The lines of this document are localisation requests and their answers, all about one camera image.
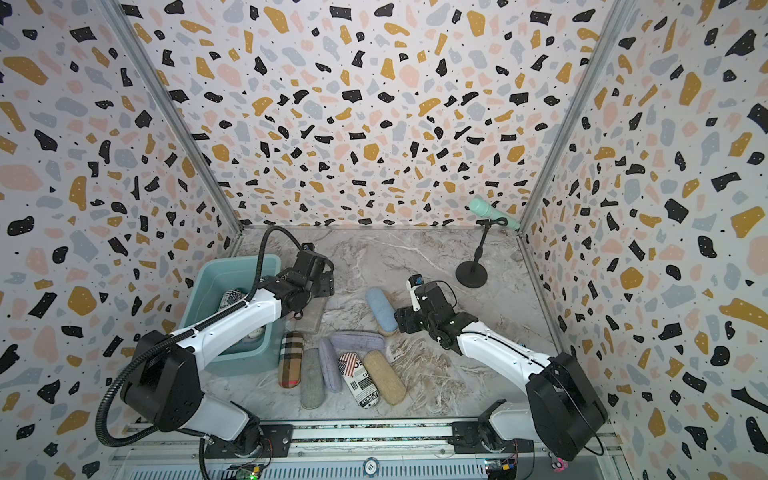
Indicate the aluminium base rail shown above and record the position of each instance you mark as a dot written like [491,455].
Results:
[361,449]

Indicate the teal plastic storage box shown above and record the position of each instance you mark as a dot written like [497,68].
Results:
[244,358]

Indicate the pink toy car on rail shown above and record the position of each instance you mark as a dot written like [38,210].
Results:
[557,464]

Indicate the plaid tartan glasses case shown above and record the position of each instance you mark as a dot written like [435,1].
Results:
[290,360]

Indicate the tan case behind blue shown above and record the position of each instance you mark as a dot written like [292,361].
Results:
[391,326]

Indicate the purple felt case diagonal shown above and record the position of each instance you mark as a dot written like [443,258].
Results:
[329,366]

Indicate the grey-beige glasses case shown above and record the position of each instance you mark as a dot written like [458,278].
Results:
[311,316]

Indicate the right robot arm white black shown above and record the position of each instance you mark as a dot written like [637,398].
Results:
[564,411]

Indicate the grey felt case front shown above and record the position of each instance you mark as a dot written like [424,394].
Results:
[312,387]

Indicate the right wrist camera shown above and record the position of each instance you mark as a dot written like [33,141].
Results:
[413,282]

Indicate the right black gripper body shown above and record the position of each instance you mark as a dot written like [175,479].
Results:
[420,321]

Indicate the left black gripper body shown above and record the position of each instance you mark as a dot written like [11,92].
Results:
[324,282]

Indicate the newspaper flag case front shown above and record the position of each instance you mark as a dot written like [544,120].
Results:
[358,380]

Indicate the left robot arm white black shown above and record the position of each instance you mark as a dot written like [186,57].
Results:
[163,379]

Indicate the purple felt case horizontal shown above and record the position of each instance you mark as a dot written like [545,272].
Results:
[357,341]

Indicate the newspaper flag case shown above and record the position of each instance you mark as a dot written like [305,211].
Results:
[230,297]
[358,380]

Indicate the tan felt case front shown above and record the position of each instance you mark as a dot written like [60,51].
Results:
[389,385]

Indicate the light blue felt case right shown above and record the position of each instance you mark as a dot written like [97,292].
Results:
[379,305]

